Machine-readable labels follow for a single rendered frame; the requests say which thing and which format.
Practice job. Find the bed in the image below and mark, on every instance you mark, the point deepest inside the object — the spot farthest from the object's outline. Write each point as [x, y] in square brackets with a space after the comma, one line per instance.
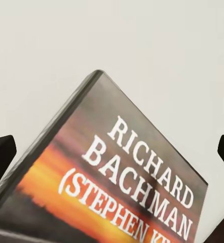
[167, 56]

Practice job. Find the hardback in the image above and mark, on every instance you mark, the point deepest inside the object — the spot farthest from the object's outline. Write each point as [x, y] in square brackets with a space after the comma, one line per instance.
[101, 172]

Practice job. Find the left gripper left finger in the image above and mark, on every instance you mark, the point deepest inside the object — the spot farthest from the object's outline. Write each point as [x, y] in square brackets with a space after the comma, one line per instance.
[8, 151]

